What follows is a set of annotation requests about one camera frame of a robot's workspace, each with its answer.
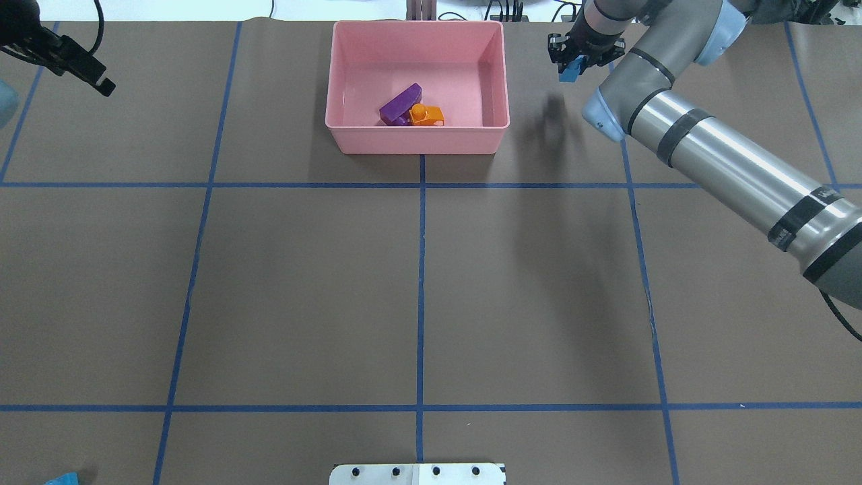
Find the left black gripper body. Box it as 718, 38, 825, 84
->
1, 1, 106, 80

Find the long blue toy block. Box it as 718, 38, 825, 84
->
44, 472, 80, 485

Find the purple curved toy block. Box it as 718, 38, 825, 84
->
378, 83, 423, 127

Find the orange toy block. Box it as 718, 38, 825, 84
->
407, 102, 444, 127

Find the small blue toy block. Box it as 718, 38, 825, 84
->
558, 55, 588, 84

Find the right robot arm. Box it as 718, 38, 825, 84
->
547, 1, 861, 338

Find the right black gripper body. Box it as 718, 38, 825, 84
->
548, 19, 626, 71

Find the pink plastic box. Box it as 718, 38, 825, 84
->
325, 20, 510, 155

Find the white camera stand base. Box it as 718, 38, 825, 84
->
329, 461, 507, 484

